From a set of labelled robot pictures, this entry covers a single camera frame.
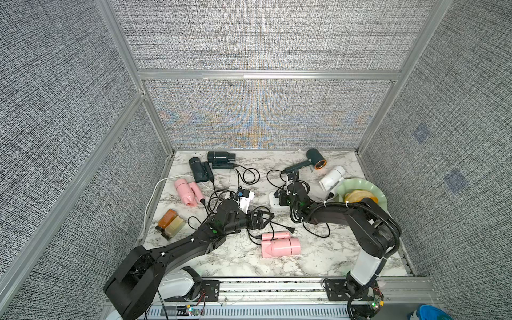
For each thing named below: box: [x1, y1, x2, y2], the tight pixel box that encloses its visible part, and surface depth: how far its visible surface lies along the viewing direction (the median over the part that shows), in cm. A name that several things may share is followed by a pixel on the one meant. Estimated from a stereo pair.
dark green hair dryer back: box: [207, 151, 236, 169], surface depth 112 cm
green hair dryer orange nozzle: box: [281, 148, 328, 174], surface depth 112 cm
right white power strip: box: [268, 190, 286, 209], surface depth 97 cm
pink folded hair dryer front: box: [261, 230, 302, 258], surface depth 81 cm
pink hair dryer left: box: [174, 178, 204, 207], surface depth 99 cm
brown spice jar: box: [155, 208, 178, 232], surface depth 90 cm
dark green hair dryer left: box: [188, 156, 215, 183], surface depth 108 cm
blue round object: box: [416, 304, 453, 320], surface depth 63 cm
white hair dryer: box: [318, 166, 346, 196], surface depth 102 cm
